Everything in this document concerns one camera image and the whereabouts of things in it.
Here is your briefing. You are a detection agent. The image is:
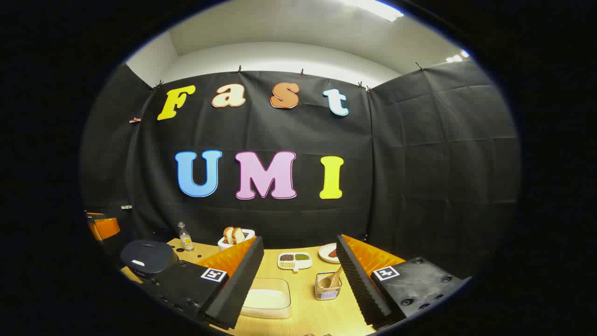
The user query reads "black silver rice cooker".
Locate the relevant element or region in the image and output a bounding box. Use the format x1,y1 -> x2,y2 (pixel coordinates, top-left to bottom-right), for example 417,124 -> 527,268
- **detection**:
120,239 -> 179,280

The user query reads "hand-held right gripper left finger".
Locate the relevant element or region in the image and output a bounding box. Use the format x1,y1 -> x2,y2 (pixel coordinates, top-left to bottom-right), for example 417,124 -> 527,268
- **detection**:
140,237 -> 264,330

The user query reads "white toaster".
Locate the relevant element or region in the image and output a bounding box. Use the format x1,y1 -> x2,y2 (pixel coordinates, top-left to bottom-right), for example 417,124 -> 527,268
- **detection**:
218,229 -> 256,251

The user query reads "clear plastic container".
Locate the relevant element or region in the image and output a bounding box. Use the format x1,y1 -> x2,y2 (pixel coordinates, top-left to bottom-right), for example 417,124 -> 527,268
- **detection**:
240,278 -> 292,319

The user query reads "wooden spoon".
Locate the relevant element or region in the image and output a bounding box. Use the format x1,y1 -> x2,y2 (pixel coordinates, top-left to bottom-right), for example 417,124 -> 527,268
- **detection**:
318,266 -> 343,289

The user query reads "white divided dish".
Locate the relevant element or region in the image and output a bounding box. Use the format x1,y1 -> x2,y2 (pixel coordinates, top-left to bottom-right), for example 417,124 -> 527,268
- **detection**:
278,252 -> 313,272

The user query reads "small glass bottle yellow label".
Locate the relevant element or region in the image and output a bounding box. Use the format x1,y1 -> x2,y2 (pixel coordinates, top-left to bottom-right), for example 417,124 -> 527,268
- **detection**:
177,222 -> 194,252

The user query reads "white round plate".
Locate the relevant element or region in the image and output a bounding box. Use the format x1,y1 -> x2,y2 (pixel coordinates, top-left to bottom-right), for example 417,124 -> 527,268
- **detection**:
319,243 -> 341,264

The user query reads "metal wire chopstick holder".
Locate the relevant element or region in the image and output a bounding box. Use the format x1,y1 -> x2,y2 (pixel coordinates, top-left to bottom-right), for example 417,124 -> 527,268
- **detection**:
315,272 -> 342,301

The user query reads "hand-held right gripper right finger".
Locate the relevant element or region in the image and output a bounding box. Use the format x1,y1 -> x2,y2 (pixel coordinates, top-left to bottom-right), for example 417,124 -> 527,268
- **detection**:
336,234 -> 472,331

